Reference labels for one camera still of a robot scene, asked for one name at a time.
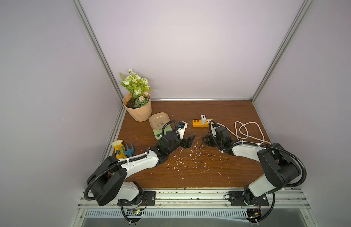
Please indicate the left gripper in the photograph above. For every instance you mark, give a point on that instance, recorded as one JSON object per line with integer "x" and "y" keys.
{"x": 188, "y": 142}

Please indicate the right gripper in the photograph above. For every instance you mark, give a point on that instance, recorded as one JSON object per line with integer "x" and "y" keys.
{"x": 213, "y": 139}

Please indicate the white USB charger adapter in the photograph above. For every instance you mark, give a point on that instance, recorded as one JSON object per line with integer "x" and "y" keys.
{"x": 203, "y": 119}

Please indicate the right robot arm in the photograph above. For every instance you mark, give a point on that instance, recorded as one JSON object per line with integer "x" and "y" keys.
{"x": 281, "y": 168}

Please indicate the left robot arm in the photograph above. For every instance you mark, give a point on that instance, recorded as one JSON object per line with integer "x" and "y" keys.
{"x": 108, "y": 181}

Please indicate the green electronic scale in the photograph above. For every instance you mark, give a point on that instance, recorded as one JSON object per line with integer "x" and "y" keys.
{"x": 158, "y": 132}

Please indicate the orange power strip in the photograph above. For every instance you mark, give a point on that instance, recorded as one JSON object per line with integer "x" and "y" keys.
{"x": 197, "y": 123}

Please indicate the beige panda bowl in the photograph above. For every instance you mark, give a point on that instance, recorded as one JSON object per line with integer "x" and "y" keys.
{"x": 158, "y": 120}

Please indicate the peach flower pot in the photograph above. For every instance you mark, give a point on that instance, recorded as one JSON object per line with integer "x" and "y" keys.
{"x": 139, "y": 114}

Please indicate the blue plastic tool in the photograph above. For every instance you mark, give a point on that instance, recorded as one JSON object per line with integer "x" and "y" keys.
{"x": 128, "y": 151}

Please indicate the artificial green white flowers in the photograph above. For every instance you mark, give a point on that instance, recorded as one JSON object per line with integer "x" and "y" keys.
{"x": 137, "y": 86}

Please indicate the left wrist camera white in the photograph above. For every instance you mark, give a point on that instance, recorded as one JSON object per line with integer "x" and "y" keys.
{"x": 181, "y": 128}

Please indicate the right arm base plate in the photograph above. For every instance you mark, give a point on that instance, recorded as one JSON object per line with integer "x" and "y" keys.
{"x": 242, "y": 198}

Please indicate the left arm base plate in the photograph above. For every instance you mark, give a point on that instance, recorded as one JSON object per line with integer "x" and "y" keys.
{"x": 146, "y": 198}

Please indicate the aluminium front rail frame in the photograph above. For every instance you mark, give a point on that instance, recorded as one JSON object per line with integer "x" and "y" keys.
{"x": 222, "y": 203}

